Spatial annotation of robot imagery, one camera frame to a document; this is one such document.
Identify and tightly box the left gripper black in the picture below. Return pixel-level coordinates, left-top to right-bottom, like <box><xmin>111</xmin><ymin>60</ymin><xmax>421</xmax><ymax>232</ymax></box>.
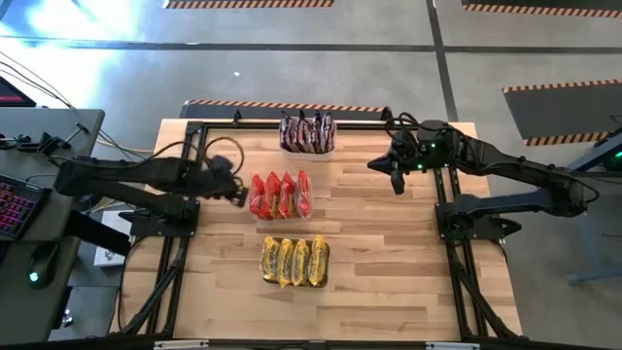
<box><xmin>193</xmin><ymin>167</ymin><xmax>249</xmax><ymax>209</ymax></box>

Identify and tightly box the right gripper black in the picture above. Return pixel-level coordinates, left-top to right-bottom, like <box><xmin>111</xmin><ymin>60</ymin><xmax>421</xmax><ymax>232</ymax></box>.
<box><xmin>367</xmin><ymin>140</ymin><xmax>436</xmax><ymax>195</ymax></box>

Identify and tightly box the red orange noodle pack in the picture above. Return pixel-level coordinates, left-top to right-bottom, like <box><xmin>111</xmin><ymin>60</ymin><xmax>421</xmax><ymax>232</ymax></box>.
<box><xmin>248</xmin><ymin>174</ymin><xmax>266</xmax><ymax>218</ymax></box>
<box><xmin>279</xmin><ymin>170</ymin><xmax>298</xmax><ymax>220</ymax></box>
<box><xmin>294</xmin><ymin>169</ymin><xmax>314</xmax><ymax>220</ymax></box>
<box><xmin>261</xmin><ymin>170</ymin><xmax>283</xmax><ymax>221</ymax></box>

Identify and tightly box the yellow Maruchan noodle pack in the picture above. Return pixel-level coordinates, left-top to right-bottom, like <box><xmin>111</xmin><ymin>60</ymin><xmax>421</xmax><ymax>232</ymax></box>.
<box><xmin>291</xmin><ymin>237</ymin><xmax>311</xmax><ymax>287</ymax></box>
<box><xmin>260</xmin><ymin>236</ymin><xmax>282</xmax><ymax>283</ymax></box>
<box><xmin>308</xmin><ymin>234</ymin><xmax>329</xmax><ymax>288</ymax></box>
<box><xmin>276</xmin><ymin>237</ymin><xmax>296</xmax><ymax>289</ymax></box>

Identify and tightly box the grey plastic bin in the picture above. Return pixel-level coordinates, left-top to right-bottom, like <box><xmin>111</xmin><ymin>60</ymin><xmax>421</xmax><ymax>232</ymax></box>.
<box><xmin>260</xmin><ymin>235</ymin><xmax>332</xmax><ymax>290</ymax></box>

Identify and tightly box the clear plastic bin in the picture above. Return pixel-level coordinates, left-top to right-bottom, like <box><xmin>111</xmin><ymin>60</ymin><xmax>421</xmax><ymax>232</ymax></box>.
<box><xmin>248</xmin><ymin>172</ymin><xmax>314</xmax><ymax>223</ymax></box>

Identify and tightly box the white translucent plastic bin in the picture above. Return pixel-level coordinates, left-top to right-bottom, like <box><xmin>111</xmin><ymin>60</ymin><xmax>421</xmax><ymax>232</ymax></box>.
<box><xmin>279</xmin><ymin>116</ymin><xmax>337</xmax><ymax>162</ymax></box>

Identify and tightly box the black hazard-striped floor mat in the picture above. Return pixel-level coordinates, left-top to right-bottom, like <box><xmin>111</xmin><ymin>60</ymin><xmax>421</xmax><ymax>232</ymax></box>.
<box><xmin>501</xmin><ymin>78</ymin><xmax>622</xmax><ymax>148</ymax></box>
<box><xmin>178</xmin><ymin>98</ymin><xmax>396</xmax><ymax>122</ymax></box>
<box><xmin>460</xmin><ymin>0</ymin><xmax>622</xmax><ymax>19</ymax></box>
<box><xmin>162</xmin><ymin>0</ymin><xmax>337</xmax><ymax>10</ymax></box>

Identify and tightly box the white box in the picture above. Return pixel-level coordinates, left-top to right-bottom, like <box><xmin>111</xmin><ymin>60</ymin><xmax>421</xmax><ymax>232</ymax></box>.
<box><xmin>93</xmin><ymin>211</ymin><xmax>133</xmax><ymax>268</ymax></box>

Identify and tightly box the black flat bar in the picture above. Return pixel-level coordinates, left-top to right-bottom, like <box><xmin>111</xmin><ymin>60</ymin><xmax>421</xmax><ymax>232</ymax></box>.
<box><xmin>65</xmin><ymin>211</ymin><xmax>133</xmax><ymax>258</ymax></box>

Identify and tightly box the grey metal cart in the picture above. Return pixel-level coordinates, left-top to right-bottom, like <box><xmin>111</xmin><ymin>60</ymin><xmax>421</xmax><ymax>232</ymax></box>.
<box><xmin>534</xmin><ymin>126</ymin><xmax>622</xmax><ymax>287</ymax></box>

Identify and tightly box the black desk clamp tool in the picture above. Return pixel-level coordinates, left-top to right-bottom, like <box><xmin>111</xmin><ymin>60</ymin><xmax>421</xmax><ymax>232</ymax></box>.
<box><xmin>0</xmin><ymin>122</ymin><xmax>91</xmax><ymax>164</ymax></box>

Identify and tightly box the black computer mouse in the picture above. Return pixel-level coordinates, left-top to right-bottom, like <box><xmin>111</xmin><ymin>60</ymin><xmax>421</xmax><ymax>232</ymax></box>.
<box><xmin>25</xmin><ymin>241</ymin><xmax>60</xmax><ymax>292</ymax></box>

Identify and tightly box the black device green light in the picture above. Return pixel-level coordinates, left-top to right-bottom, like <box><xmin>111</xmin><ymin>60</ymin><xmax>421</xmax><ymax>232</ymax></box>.
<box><xmin>591</xmin><ymin>126</ymin><xmax>622</xmax><ymax>172</ymax></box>

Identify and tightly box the black backlit keyboard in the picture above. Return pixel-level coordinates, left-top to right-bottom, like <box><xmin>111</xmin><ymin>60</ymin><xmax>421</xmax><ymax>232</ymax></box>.
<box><xmin>0</xmin><ymin>173</ymin><xmax>53</xmax><ymax>243</ymax></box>

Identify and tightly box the grey desk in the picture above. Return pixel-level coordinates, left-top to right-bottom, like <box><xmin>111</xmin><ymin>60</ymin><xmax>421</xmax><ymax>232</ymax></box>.
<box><xmin>0</xmin><ymin>107</ymin><xmax>106</xmax><ymax>344</ymax></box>

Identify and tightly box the black monitor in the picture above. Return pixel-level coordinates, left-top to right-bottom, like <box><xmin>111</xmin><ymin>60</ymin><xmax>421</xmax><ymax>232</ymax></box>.
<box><xmin>0</xmin><ymin>76</ymin><xmax>38</xmax><ymax>109</ymax></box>

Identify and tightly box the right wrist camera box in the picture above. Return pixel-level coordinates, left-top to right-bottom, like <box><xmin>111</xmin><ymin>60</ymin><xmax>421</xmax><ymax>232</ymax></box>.
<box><xmin>396</xmin><ymin>126</ymin><xmax>420</xmax><ymax>150</ymax></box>

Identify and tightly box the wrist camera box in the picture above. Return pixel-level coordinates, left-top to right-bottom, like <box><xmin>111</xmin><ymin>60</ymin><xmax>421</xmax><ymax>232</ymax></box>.
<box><xmin>208</xmin><ymin>154</ymin><xmax>235</xmax><ymax>174</ymax></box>
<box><xmin>396</xmin><ymin>126</ymin><xmax>420</xmax><ymax>150</ymax></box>

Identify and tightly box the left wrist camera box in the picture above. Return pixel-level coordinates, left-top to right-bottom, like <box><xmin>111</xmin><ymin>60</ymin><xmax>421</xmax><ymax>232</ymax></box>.
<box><xmin>208</xmin><ymin>154</ymin><xmax>235</xmax><ymax>174</ymax></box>

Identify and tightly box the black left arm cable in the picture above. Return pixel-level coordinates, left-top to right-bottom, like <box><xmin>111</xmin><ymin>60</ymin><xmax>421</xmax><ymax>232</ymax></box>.
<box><xmin>140</xmin><ymin>135</ymin><xmax>247</xmax><ymax>182</ymax></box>

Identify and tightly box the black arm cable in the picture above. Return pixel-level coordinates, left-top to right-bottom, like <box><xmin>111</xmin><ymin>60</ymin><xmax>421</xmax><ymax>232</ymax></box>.
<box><xmin>140</xmin><ymin>135</ymin><xmax>247</xmax><ymax>182</ymax></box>
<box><xmin>384</xmin><ymin>111</ymin><xmax>425</xmax><ymax>147</ymax></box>

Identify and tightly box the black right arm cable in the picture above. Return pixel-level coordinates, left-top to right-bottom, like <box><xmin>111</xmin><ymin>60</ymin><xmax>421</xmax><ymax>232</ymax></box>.
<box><xmin>384</xmin><ymin>111</ymin><xmax>425</xmax><ymax>147</ymax></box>

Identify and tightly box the yellow floor cable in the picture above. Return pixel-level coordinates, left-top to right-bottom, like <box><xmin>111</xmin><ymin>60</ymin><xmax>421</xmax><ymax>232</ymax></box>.
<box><xmin>95</xmin><ymin>139</ymin><xmax>156</xmax><ymax>155</ymax></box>

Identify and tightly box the silver bracket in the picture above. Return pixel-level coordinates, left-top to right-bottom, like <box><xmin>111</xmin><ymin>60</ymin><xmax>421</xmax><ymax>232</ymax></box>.
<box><xmin>426</xmin><ymin>341</ymin><xmax>481</xmax><ymax>350</ymax></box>
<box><xmin>153</xmin><ymin>339</ymin><xmax>211</xmax><ymax>350</ymax></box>

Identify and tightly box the thin black cable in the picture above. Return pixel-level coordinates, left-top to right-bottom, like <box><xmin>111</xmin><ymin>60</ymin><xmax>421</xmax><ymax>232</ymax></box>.
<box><xmin>0</xmin><ymin>51</ymin><xmax>77</xmax><ymax>111</ymax></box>

